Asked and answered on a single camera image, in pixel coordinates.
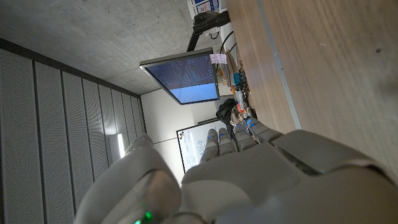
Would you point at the black jacket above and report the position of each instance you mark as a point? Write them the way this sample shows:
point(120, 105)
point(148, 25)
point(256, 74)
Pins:
point(225, 112)

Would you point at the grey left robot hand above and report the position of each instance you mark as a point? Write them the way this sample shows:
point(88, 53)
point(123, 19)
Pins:
point(248, 186)

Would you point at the whiteboard with black frame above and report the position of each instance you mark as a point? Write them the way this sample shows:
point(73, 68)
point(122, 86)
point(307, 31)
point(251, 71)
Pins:
point(189, 146)

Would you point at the small blue box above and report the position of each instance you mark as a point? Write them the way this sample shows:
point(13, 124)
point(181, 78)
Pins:
point(237, 78)

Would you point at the pink sticky note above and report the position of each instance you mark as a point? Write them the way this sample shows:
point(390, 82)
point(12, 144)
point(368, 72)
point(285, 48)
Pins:
point(218, 58)

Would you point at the clear plastic blister pack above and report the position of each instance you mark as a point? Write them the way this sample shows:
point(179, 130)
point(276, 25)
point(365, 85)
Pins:
point(240, 96)

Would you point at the white canister with blue label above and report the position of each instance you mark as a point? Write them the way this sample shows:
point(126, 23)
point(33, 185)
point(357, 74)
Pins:
point(205, 5)

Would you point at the beige patterned cloth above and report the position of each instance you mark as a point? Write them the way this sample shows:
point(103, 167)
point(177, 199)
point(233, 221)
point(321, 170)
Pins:
point(240, 116)

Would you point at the small white box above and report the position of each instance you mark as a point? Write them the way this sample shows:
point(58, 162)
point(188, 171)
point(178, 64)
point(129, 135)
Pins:
point(228, 34)

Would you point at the black computer monitor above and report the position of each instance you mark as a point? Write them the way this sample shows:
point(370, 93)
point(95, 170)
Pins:
point(186, 77)

